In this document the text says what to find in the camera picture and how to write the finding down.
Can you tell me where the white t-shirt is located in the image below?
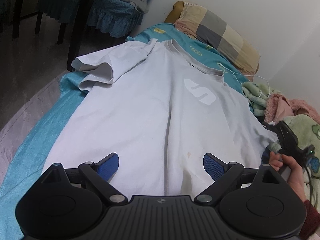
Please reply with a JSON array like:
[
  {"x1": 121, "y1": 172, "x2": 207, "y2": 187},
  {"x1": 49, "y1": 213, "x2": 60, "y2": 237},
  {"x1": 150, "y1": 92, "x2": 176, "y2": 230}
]
[{"x1": 44, "y1": 39, "x2": 276, "y2": 197}]

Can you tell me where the dark red sleeve forearm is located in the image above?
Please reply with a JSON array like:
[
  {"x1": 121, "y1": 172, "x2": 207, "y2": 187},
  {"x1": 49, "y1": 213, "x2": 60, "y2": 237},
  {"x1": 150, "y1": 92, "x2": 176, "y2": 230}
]
[{"x1": 299, "y1": 200, "x2": 319, "y2": 239}]

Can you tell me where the person's right hand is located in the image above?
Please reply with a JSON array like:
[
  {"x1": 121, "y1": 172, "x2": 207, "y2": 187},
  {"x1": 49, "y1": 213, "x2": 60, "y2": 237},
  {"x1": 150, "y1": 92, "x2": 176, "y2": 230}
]
[{"x1": 268, "y1": 151, "x2": 308, "y2": 203}]

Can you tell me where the green fleece blanket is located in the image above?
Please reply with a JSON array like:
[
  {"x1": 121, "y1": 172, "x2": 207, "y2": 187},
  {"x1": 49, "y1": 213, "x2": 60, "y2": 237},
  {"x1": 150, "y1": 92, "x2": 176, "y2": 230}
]
[{"x1": 241, "y1": 81, "x2": 320, "y2": 240}]

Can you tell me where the pink fleece blanket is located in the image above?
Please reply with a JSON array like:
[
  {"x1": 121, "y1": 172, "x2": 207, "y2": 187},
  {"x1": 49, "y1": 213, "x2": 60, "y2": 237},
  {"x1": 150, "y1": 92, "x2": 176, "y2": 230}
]
[{"x1": 264, "y1": 94, "x2": 319, "y2": 124}]

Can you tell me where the teal patterned bed sheet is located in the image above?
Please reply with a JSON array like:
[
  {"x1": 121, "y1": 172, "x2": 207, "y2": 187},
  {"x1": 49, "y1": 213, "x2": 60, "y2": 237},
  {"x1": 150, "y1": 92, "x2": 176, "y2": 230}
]
[{"x1": 1, "y1": 23, "x2": 248, "y2": 239}]

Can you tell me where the plaid pillow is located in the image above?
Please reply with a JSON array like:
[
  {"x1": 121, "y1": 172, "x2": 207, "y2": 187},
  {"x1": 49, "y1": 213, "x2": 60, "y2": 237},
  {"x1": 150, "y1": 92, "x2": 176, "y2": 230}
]
[{"x1": 165, "y1": 1, "x2": 260, "y2": 76}]

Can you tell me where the blue cushioned chair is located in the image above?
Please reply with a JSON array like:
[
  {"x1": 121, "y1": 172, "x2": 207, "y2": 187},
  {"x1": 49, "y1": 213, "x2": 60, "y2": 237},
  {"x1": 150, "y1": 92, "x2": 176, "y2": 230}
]
[{"x1": 37, "y1": 0, "x2": 161, "y2": 40}]

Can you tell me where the black table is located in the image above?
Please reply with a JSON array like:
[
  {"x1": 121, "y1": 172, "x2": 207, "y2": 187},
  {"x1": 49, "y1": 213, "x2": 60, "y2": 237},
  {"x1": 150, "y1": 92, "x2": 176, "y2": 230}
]
[{"x1": 10, "y1": 0, "x2": 96, "y2": 72}]

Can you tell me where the grey cloth on chair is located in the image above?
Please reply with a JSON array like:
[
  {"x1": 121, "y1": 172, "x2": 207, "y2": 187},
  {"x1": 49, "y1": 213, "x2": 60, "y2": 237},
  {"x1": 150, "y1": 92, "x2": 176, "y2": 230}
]
[{"x1": 130, "y1": 0, "x2": 149, "y2": 14}]

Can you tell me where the white charging cable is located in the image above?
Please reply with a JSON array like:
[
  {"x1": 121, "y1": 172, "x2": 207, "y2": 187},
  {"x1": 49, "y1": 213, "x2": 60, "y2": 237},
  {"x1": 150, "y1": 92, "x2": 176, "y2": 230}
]
[{"x1": 217, "y1": 62, "x2": 272, "y2": 106}]

